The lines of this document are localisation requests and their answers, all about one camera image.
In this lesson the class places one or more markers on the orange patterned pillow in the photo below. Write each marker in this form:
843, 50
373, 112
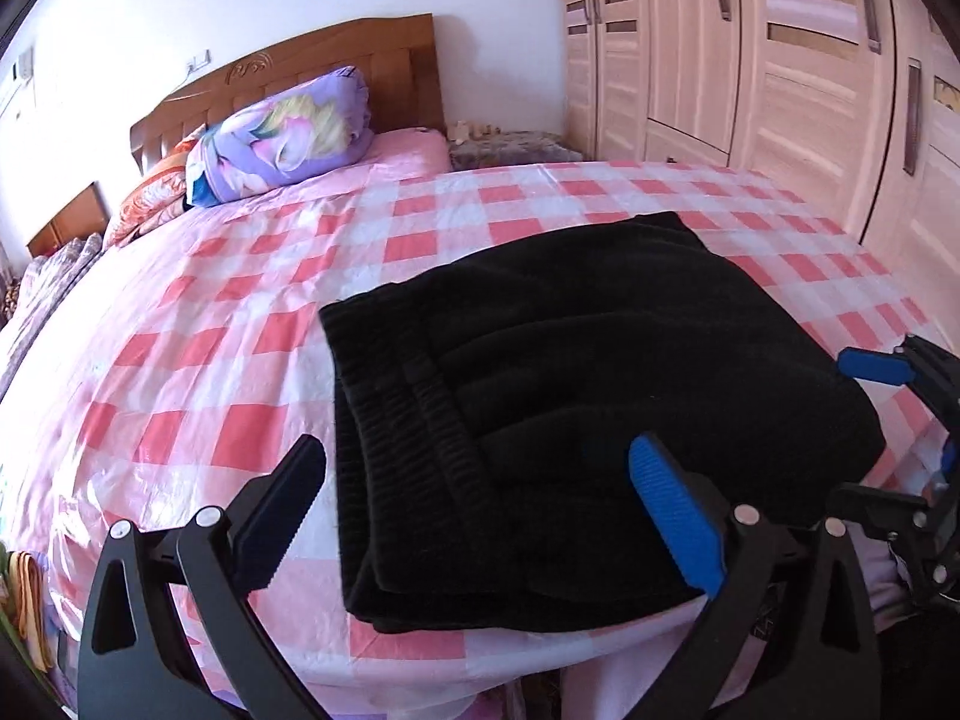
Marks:
150, 195

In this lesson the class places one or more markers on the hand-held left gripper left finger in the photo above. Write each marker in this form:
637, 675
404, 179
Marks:
289, 495

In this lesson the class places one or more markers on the pink checkered sheet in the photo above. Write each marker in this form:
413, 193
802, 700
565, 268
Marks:
225, 330

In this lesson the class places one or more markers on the floral bedding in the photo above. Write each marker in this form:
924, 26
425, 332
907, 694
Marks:
45, 292

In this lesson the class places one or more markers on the orange striped cloth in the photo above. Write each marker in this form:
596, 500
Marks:
34, 600

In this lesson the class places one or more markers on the black pants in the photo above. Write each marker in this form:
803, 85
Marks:
570, 360

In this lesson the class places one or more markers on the small pale ornaments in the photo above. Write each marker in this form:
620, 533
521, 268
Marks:
459, 131

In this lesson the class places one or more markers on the white wall switch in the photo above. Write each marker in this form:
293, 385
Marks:
25, 64

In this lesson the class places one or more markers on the small wooden headboard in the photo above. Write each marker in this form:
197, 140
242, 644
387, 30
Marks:
71, 221

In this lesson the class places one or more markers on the purple folded quilt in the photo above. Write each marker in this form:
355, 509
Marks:
285, 135

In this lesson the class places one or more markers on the white wall socket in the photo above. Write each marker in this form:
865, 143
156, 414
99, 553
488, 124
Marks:
199, 61

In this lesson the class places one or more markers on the light wooden wardrobe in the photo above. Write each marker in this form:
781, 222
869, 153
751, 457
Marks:
675, 52

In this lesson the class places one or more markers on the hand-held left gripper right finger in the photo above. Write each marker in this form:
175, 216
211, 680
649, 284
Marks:
675, 514

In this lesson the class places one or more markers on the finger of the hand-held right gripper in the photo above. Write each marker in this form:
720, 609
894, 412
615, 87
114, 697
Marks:
877, 508
870, 366

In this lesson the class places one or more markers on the pink bed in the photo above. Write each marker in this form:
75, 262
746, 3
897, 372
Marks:
409, 150

